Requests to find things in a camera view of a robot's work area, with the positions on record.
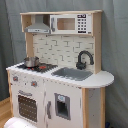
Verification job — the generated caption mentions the wooden toy kitchen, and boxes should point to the wooden toy kitchen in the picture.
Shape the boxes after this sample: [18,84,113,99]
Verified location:
[7,10,114,128]

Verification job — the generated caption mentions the grey toy sink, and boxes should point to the grey toy sink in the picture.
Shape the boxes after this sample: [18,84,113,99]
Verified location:
[52,67,92,81]

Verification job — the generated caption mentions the grey range hood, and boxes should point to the grey range hood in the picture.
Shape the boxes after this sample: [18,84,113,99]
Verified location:
[25,15,50,34]

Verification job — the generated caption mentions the small metal pot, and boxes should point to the small metal pot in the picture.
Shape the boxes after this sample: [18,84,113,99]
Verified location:
[24,57,39,67]

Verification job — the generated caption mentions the right red stove knob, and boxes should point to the right red stove knob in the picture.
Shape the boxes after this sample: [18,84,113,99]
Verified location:
[31,81,37,87]

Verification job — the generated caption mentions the red stove knob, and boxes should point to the red stove knob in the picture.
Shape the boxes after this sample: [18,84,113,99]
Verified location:
[12,75,19,83]
[31,81,37,87]

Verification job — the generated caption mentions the toy oven door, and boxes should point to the toy oven door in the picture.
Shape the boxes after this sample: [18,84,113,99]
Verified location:
[18,90,37,123]

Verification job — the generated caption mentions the black stovetop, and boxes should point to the black stovetop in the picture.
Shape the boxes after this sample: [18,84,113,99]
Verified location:
[20,63,56,73]

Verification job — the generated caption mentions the left red stove knob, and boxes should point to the left red stove knob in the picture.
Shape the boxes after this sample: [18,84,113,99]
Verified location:
[12,75,19,83]

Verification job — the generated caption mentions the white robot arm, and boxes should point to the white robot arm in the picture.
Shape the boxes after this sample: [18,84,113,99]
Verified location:
[4,117,36,128]

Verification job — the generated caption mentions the black toy faucet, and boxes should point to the black toy faucet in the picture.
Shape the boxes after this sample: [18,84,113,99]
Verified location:
[75,50,95,71]

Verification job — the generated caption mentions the grey ice dispenser panel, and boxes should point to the grey ice dispenser panel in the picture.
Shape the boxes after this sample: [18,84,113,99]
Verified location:
[54,93,71,120]

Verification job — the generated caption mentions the toy microwave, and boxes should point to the toy microwave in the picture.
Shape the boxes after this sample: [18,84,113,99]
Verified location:
[50,14,92,34]

